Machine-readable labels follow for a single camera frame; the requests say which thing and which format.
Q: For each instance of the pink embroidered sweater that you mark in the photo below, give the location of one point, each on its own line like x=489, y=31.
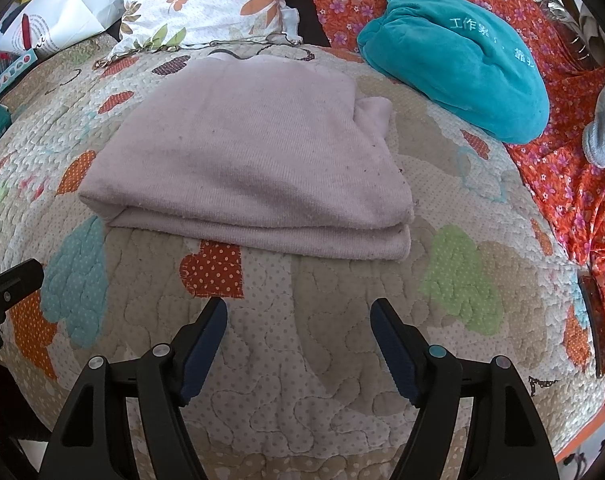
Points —
x=242, y=160

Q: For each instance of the patchwork quilted blanket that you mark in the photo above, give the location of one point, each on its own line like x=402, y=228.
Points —
x=307, y=335

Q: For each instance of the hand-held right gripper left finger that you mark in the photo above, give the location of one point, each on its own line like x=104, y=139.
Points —
x=205, y=350

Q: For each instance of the teal plush cushion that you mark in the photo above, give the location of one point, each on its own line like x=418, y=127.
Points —
x=457, y=65

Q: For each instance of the orange floral bedsheet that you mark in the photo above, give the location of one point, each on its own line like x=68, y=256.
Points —
x=557, y=175

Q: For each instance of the card strip with coloured dots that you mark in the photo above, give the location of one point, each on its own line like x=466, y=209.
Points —
x=12, y=72

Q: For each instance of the white paper bag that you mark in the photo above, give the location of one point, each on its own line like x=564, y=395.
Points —
x=67, y=15

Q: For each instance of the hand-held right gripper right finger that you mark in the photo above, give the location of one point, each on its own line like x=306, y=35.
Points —
x=395, y=350

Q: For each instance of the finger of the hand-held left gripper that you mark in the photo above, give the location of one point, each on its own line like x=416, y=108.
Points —
x=17, y=280

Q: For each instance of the dark cloth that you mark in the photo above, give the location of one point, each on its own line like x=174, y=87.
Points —
x=305, y=15

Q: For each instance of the white floral pillow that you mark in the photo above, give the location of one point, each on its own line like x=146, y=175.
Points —
x=207, y=0

